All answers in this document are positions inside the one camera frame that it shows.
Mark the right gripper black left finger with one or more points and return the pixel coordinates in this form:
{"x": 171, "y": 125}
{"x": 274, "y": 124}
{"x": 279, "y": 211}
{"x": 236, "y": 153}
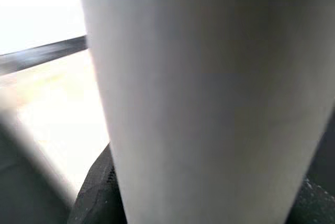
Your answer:
{"x": 99, "y": 200}

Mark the black table cloth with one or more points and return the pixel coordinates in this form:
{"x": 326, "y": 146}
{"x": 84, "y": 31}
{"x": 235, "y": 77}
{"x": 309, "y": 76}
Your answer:
{"x": 39, "y": 54}

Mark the white plastic table leg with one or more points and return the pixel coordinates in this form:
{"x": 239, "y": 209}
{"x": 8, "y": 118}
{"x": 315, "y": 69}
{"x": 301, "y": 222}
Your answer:
{"x": 209, "y": 90}

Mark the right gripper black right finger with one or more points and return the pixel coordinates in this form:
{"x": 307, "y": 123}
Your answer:
{"x": 316, "y": 208}

